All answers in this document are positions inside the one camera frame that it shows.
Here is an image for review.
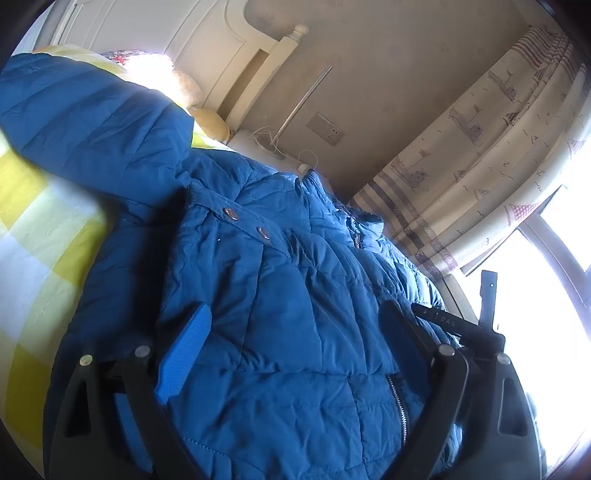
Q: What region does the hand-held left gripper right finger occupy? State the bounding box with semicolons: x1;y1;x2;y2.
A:
381;300;546;480

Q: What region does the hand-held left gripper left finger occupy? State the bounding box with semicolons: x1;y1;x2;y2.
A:
48;302;213;480

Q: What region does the blue puffer jacket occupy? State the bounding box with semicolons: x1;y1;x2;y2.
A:
0;53;467;480

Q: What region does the window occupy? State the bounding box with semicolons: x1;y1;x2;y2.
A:
462;185;591;476

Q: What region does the printed striped curtain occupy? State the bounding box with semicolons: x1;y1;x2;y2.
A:
346;23;591;278

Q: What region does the yellow checked bed sheet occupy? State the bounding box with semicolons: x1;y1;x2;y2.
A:
0;44;232;467

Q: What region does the white nightstand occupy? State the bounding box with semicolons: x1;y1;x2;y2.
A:
228;129;319;178

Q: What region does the yellow pillow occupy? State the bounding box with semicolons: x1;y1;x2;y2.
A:
187;106;232;141

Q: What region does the white desk lamp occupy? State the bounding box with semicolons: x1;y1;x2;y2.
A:
252;65;333;153

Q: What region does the cream pillow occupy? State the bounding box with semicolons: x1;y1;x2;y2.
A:
171;69;204;109

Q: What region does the floral pillow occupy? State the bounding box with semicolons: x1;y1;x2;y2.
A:
102;48;174;70

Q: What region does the white bed headboard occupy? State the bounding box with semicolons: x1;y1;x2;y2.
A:
60;0;310;134

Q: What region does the beige wall socket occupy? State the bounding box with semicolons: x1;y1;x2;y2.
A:
307;112;345;146

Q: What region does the white cable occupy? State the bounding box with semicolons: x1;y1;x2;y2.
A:
252;127;319;174

